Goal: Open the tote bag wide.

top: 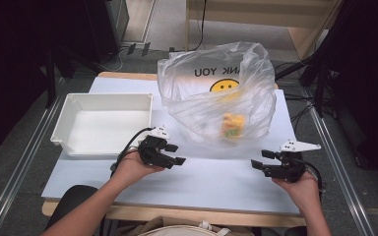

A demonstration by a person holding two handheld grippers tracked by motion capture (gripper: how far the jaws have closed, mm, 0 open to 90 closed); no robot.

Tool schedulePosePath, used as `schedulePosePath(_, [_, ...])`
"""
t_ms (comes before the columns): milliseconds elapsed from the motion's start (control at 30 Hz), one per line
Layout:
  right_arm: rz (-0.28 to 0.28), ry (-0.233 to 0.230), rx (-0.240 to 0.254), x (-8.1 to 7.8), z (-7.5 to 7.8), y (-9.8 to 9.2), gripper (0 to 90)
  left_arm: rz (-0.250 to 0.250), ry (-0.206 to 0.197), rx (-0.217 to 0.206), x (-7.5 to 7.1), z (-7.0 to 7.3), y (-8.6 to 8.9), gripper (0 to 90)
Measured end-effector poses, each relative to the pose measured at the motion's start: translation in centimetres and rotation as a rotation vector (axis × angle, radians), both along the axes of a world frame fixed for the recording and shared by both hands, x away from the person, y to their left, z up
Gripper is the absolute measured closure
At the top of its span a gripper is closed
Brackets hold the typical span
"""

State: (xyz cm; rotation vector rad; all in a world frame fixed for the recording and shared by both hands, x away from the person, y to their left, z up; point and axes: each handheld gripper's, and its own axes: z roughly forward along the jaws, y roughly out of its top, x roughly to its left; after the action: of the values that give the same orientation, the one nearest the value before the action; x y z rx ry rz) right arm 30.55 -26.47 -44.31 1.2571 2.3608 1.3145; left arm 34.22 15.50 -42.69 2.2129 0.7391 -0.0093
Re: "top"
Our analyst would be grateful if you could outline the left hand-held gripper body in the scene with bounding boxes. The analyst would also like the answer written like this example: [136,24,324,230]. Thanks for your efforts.
[137,126,175,169]

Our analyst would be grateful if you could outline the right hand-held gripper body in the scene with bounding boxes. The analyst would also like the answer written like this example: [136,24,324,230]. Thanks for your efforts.
[264,139,322,184]

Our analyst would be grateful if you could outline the yellow drink carton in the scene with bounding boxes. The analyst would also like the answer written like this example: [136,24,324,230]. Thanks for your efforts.
[220,112,247,140]

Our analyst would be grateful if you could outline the clear smiley plastic bag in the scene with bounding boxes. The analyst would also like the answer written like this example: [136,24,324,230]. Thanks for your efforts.
[157,40,279,146]

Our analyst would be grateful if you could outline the person's left hand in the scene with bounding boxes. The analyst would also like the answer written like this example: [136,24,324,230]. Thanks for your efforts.
[112,148,165,185]

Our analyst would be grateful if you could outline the person's right hand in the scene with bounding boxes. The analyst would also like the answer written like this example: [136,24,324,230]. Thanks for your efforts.
[271,170,321,214]

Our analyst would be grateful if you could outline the pale blue table mat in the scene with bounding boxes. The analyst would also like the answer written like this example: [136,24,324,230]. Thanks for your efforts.
[40,76,301,216]

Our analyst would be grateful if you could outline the white plastic bin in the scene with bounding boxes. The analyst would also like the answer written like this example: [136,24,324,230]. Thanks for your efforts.
[49,92,155,157]

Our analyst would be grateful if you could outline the person's beige clothing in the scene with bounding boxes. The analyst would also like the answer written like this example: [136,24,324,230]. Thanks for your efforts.
[115,214,256,236]

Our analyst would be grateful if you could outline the black metal stand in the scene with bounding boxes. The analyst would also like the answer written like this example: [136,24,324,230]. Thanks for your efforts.
[42,43,80,110]
[275,53,338,120]

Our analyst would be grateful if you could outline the dark cabinet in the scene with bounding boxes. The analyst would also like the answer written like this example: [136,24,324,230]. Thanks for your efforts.
[78,0,131,65]

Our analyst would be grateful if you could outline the wooden shelf unit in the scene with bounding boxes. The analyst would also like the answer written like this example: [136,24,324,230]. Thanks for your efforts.
[184,0,345,62]

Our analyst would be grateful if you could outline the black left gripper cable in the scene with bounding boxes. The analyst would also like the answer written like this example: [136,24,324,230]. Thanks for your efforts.
[109,127,156,179]

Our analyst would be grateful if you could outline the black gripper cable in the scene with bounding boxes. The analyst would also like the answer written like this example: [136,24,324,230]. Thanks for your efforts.
[109,127,156,179]
[303,159,325,195]

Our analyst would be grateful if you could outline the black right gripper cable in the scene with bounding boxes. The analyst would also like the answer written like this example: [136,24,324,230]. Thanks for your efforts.
[303,159,325,195]

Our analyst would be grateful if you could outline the metal floor rail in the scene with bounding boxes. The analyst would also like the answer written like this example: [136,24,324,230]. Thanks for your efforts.
[0,77,67,236]
[303,88,377,236]

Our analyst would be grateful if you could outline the black floor cables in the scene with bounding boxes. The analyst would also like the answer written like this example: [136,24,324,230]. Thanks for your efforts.
[283,61,328,133]

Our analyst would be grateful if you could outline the black hanging cable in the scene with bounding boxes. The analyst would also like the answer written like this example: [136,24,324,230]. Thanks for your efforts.
[168,0,209,54]

